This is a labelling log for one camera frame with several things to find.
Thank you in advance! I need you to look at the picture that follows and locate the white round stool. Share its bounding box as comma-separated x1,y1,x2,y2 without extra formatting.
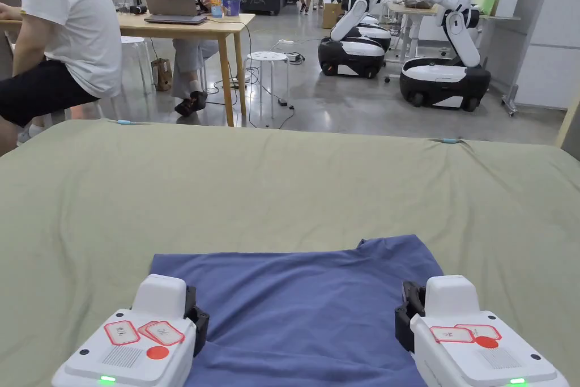
244,50,291,121
118,35,154,99

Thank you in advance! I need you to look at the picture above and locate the white-legged work table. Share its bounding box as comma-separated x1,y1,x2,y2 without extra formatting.
384,0,440,67

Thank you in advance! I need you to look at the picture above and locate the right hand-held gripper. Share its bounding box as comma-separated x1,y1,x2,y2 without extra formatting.
394,274,570,387

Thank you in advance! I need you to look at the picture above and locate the white and black wheeled robot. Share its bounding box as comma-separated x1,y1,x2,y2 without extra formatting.
399,0,493,112
318,0,396,78
357,14,393,52

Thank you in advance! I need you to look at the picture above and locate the black floor cable with adapter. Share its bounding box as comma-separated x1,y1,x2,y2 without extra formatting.
253,58,296,130

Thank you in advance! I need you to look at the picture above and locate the brown paper bag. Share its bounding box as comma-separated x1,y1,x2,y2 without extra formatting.
151,57,173,92

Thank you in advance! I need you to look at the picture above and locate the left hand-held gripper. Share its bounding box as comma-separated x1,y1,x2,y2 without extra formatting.
51,274,211,387

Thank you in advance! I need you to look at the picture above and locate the blue shirt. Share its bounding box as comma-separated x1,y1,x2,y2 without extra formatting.
148,235,446,387

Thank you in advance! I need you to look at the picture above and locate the cardboard carton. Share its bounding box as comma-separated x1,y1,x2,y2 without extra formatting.
321,1,344,29

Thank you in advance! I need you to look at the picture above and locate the light wooden table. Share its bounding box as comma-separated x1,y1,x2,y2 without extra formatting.
0,0,257,127

